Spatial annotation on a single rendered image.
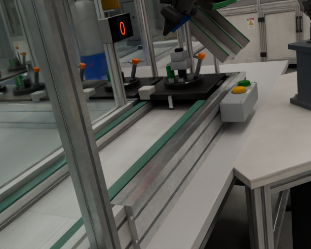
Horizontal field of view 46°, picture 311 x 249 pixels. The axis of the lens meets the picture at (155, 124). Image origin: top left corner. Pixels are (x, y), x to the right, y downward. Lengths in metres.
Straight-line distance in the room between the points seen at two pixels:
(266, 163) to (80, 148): 0.58
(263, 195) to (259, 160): 0.09
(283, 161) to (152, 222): 0.37
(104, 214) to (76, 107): 0.16
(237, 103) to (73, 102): 0.69
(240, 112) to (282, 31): 4.23
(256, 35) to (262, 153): 4.41
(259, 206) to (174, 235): 0.29
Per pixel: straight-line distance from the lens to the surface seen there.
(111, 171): 0.86
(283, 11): 5.21
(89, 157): 0.46
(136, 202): 0.65
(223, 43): 1.57
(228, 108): 1.07
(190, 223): 0.74
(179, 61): 1.26
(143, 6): 1.52
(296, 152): 0.98
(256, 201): 0.92
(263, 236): 0.99
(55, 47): 0.42
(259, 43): 5.33
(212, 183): 0.86
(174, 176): 0.78
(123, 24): 1.14
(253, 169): 0.90
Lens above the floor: 1.29
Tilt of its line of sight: 20 degrees down
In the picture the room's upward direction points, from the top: 10 degrees counter-clockwise
